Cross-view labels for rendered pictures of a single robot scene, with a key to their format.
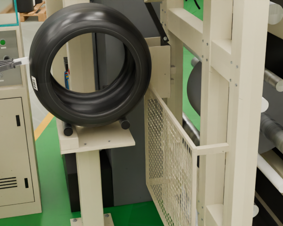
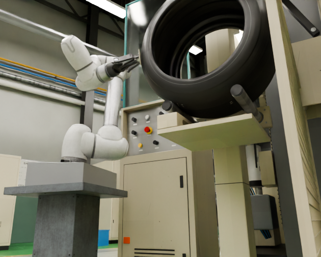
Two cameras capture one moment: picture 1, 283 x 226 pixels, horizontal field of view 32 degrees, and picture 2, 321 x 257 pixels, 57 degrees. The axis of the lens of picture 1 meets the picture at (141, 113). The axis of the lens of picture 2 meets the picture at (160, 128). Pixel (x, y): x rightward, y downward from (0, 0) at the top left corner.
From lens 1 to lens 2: 199 cm
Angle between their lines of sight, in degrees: 57
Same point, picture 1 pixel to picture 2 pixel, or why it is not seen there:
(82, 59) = not seen: hidden behind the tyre
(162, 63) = (314, 57)
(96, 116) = (196, 79)
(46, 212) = not seen: outside the picture
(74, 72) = not seen: hidden behind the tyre
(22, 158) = (182, 226)
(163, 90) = not seen: outside the picture
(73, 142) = (171, 118)
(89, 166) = (231, 212)
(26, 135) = (188, 199)
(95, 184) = (240, 242)
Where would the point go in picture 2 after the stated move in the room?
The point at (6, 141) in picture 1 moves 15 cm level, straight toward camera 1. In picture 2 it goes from (169, 203) to (159, 202)
